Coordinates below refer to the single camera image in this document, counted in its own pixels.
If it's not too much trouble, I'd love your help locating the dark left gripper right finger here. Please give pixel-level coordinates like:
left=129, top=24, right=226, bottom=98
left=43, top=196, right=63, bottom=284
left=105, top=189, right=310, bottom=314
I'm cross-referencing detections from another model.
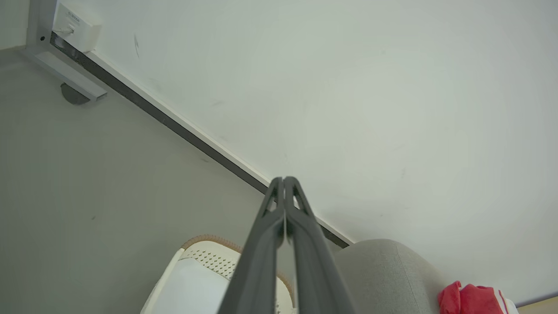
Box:
left=284, top=176, right=356, bottom=314

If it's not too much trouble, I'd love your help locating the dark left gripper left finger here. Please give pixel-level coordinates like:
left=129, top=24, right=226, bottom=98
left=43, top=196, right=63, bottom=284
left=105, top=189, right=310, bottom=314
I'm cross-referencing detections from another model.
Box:
left=218, top=177, right=286, bottom=314

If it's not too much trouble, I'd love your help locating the red and white garment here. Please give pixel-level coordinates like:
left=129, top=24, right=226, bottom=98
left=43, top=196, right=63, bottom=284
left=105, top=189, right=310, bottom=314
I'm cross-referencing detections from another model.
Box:
left=438, top=281, right=519, bottom=314

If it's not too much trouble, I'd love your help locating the white basket with brown rim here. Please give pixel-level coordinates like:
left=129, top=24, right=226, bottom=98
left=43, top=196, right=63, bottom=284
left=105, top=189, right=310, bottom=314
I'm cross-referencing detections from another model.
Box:
left=140, top=235, right=298, bottom=314

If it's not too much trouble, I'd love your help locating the grey fabric sofa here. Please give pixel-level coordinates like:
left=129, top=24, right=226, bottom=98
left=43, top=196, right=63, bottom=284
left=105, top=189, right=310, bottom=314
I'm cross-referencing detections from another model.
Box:
left=332, top=239, right=450, bottom=314

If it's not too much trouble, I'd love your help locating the white and black baseboard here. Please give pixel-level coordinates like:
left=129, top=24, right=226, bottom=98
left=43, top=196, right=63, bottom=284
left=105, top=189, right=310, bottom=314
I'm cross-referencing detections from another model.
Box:
left=49, top=31, right=558, bottom=308

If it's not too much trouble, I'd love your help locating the dark round frame foot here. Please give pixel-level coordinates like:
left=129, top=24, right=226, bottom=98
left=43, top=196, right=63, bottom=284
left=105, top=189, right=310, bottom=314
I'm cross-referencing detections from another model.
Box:
left=60, top=83, right=91, bottom=106

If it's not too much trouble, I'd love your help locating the grey metal frame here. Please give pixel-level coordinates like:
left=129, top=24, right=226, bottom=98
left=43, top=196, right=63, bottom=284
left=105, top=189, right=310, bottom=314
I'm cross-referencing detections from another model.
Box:
left=24, top=0, right=108, bottom=102

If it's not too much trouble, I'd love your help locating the white wall outlet box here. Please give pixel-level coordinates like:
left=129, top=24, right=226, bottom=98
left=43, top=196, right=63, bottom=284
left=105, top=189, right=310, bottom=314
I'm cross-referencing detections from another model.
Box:
left=53, top=2, right=103, bottom=54

